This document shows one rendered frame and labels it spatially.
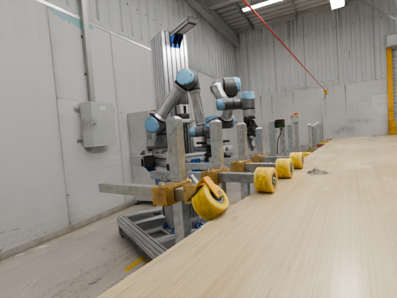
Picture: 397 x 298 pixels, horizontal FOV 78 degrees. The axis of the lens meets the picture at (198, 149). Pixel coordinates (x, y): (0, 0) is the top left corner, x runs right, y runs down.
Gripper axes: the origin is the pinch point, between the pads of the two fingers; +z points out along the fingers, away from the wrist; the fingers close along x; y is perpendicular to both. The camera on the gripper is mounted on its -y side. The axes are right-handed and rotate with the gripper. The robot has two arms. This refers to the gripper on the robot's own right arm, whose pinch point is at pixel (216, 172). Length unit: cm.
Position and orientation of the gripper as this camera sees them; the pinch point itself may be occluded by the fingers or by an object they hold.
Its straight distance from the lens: 176.2
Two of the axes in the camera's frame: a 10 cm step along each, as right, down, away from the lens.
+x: -5.4, 0.9, -8.4
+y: -8.4, 0.3, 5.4
